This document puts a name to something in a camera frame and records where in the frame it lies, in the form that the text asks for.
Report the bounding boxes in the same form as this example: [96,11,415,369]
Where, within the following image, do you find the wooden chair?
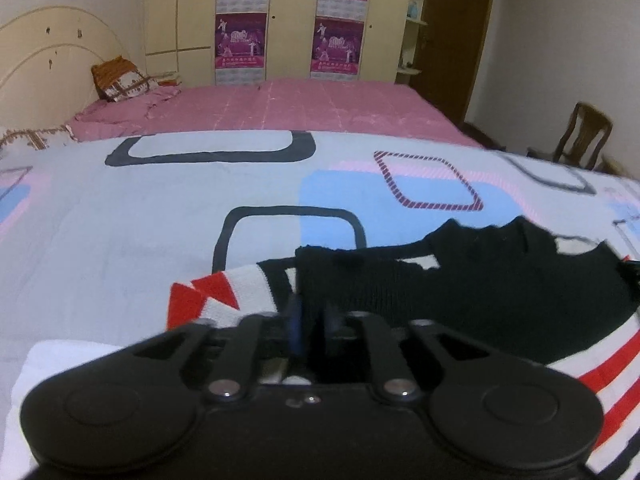
[527,101,614,171]

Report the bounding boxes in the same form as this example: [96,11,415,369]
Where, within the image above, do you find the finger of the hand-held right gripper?
[620,257,640,306]

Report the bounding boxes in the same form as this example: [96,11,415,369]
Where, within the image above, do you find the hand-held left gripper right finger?
[320,305,497,404]

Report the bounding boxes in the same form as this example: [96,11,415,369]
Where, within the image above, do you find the orange and white pillow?
[91,56,162,104]

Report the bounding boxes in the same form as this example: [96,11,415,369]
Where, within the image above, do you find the striped knit sweater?
[7,216,640,480]

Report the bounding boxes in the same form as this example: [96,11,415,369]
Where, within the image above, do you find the cream corner shelf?
[395,0,436,86]

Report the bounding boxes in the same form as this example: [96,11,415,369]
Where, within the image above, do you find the dark wooden door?
[420,0,496,122]

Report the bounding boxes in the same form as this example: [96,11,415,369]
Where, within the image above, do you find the white patterned pillow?
[0,125,79,155]

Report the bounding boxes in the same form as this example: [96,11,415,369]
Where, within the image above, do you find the patterned bed sheet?
[0,130,640,480]

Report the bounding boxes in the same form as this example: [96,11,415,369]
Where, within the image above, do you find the cream rounded headboard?
[0,6,147,127]

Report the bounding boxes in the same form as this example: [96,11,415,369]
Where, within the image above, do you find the pink bed sheet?
[65,77,484,149]

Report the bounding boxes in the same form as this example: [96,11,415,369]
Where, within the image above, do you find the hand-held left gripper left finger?
[125,293,306,404]

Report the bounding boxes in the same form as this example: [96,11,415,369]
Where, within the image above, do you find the cream wardrobe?
[144,0,417,87]

